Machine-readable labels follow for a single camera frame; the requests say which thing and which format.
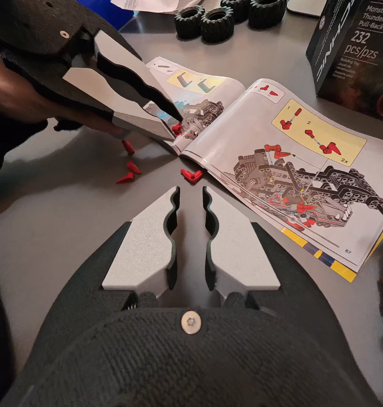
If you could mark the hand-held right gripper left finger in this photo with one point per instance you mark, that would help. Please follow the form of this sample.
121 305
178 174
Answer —
140 251

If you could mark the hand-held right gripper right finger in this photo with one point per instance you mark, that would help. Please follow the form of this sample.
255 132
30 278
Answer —
239 254

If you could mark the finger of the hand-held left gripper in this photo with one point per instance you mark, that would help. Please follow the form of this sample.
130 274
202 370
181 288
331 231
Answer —
92 85
118 51

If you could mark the person's left forearm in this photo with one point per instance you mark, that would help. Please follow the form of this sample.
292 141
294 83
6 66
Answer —
7 140

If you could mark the person's left hand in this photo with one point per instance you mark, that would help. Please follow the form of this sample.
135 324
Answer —
26 101

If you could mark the blue plastic bin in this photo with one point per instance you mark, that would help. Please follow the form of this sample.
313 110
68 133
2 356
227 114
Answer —
105 14

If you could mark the white paper bag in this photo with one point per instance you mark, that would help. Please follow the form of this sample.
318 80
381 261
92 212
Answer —
150 4

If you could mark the black toy tire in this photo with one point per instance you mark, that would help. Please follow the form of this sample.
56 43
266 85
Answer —
267 16
239 8
216 31
185 27

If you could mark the red toy tooth piece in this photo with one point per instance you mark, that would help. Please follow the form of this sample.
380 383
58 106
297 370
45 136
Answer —
133 167
128 147
126 178

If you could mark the red angled toy connector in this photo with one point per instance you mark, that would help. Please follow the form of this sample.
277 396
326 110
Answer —
189 176

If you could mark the toy instruction booklet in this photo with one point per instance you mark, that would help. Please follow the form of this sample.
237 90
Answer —
261 105

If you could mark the black toy set box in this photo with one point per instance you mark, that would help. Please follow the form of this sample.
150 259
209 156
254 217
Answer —
353 63

